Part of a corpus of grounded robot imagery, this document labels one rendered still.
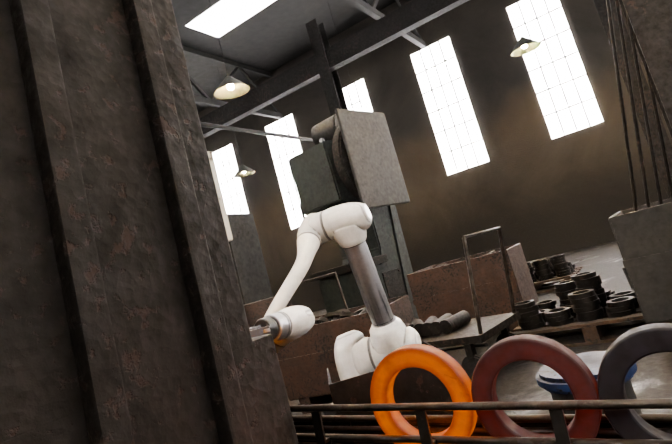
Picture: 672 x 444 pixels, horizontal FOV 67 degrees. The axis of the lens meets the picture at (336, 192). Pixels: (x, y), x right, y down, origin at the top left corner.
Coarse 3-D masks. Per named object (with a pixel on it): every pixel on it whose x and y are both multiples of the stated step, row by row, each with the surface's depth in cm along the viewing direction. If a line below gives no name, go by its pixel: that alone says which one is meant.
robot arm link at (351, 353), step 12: (348, 336) 226; (360, 336) 227; (336, 348) 227; (348, 348) 223; (360, 348) 222; (336, 360) 226; (348, 360) 222; (360, 360) 220; (348, 372) 221; (360, 372) 220
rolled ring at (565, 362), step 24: (528, 336) 78; (480, 360) 80; (504, 360) 78; (552, 360) 75; (576, 360) 74; (480, 384) 80; (576, 384) 73; (504, 432) 78; (528, 432) 79; (576, 432) 73
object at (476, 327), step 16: (464, 240) 332; (512, 304) 371; (416, 320) 399; (432, 320) 384; (448, 320) 362; (464, 320) 373; (480, 320) 329; (496, 320) 362; (512, 320) 362; (432, 336) 368; (448, 336) 351; (464, 336) 335; (480, 336) 325; (464, 368) 336
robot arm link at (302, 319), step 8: (288, 312) 169; (296, 312) 170; (304, 312) 173; (296, 320) 168; (304, 320) 171; (312, 320) 176; (296, 328) 168; (304, 328) 171; (288, 336) 167; (296, 336) 170; (280, 344) 172
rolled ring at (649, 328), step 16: (624, 336) 71; (640, 336) 69; (656, 336) 68; (608, 352) 71; (624, 352) 70; (640, 352) 69; (656, 352) 68; (608, 368) 71; (624, 368) 70; (608, 384) 71; (624, 384) 72; (608, 416) 71; (624, 416) 70; (624, 432) 70; (640, 432) 69; (656, 432) 69
